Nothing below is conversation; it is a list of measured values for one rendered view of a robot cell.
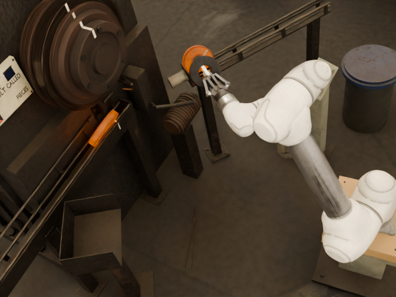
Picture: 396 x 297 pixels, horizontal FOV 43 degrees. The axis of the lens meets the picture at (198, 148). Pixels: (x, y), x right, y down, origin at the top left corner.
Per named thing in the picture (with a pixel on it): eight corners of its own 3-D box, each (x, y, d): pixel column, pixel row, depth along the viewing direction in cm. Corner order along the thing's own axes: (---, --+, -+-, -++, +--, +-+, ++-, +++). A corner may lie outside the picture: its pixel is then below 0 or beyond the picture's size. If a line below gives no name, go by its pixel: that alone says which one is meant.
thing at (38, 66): (59, 130, 204) (7, 40, 167) (124, 57, 226) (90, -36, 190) (71, 135, 201) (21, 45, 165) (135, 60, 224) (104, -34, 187)
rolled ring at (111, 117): (115, 115, 209) (108, 111, 209) (90, 150, 212) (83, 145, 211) (121, 111, 228) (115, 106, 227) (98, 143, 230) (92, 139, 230)
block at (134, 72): (131, 108, 251) (118, 73, 232) (139, 98, 254) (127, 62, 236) (148, 114, 246) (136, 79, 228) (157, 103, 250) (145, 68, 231)
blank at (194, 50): (200, 82, 249) (202, 83, 246) (175, 65, 242) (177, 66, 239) (218, 56, 247) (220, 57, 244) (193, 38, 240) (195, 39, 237)
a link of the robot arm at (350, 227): (389, 232, 191) (360, 276, 183) (354, 223, 204) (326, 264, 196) (307, 73, 156) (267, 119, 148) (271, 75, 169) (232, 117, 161)
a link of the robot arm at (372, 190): (402, 203, 205) (411, 172, 187) (380, 236, 198) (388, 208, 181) (366, 184, 213) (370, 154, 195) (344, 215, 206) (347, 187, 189)
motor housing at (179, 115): (177, 177, 289) (157, 115, 248) (195, 149, 300) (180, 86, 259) (197, 184, 284) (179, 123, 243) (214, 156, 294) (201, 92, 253)
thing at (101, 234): (114, 326, 240) (58, 260, 184) (115, 275, 257) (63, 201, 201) (155, 320, 239) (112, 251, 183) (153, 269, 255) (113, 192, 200)
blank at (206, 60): (182, 78, 241) (183, 78, 237) (198, 50, 241) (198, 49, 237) (211, 93, 242) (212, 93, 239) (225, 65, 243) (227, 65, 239)
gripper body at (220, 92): (217, 109, 229) (208, 96, 234) (234, 101, 230) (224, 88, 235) (216, 98, 222) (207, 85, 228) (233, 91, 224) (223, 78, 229)
